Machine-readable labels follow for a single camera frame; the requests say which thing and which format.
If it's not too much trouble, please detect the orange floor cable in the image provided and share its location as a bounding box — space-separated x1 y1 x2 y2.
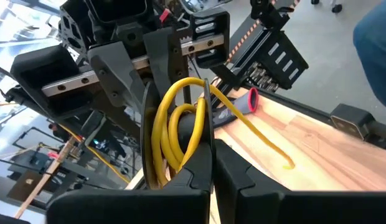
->
57 123 131 184

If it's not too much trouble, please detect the wooden pole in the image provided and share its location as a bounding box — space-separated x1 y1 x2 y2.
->
14 136 77 219

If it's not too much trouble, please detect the person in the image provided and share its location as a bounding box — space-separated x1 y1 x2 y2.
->
353 0 386 114

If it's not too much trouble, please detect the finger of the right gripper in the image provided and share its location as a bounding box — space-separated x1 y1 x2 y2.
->
86 41 148 115
142 26 190 101

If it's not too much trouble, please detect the black vented electronics box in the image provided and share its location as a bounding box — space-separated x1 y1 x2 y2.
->
225 29 309 94

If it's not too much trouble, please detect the grey black work glove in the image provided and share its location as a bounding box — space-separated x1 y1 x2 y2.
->
211 87 260 129

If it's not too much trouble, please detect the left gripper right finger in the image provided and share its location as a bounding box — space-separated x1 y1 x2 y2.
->
214 139 386 224

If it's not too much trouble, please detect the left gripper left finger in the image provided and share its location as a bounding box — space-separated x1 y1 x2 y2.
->
45 140 215 224

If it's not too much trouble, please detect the black cord spool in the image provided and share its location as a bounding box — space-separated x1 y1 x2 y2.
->
139 78 217 191

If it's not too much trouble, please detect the black aluminium table frame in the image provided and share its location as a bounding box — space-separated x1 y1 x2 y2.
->
225 0 386 152

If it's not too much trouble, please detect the yellow cord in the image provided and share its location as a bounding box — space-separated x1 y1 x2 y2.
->
151 77 296 187

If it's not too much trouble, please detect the braided striped cable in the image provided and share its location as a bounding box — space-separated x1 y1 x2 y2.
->
227 0 301 63

